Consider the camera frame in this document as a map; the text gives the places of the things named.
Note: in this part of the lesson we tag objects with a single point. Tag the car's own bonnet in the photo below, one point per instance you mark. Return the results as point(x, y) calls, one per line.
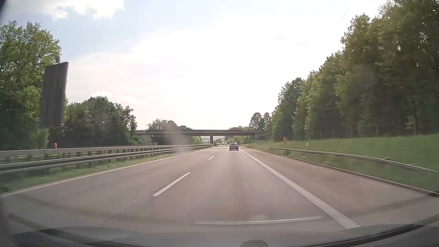
point(219, 238)

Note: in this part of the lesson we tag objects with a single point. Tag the large road sign back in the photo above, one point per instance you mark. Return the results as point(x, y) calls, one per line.
point(54, 96)

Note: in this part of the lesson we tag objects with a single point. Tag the concrete road bridge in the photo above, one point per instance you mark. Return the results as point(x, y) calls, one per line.
point(205, 132)

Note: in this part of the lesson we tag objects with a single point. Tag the grass bank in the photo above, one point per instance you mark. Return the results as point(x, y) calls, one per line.
point(394, 154)

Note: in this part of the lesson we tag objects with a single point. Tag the metal guard rail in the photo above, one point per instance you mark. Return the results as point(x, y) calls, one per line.
point(85, 156)
point(360, 157)

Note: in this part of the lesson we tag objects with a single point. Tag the grass median strip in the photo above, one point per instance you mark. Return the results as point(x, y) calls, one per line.
point(51, 175)

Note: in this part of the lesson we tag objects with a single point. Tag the road markings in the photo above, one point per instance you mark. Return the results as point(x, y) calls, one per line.
point(319, 202)

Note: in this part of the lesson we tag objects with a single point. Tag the wood of tall trees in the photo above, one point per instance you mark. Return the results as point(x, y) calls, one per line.
point(370, 82)

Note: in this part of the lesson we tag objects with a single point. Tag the group of green trees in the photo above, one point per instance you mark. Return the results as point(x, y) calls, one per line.
point(92, 120)

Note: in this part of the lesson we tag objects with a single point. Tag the grey asphalt road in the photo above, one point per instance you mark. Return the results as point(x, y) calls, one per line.
point(233, 185)

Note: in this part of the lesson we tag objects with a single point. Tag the blue car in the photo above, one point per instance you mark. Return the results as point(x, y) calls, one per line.
point(234, 146)

